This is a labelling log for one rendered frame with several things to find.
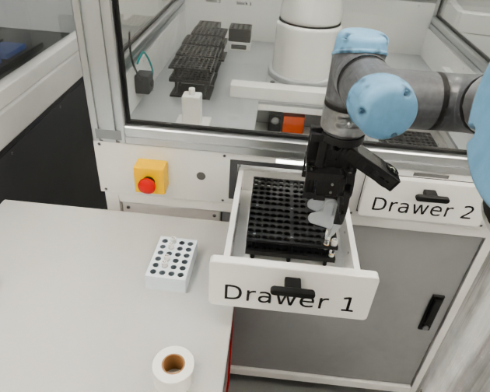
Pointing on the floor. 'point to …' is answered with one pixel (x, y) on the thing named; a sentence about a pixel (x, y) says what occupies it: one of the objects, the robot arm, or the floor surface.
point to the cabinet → (272, 357)
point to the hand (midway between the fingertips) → (334, 228)
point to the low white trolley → (96, 301)
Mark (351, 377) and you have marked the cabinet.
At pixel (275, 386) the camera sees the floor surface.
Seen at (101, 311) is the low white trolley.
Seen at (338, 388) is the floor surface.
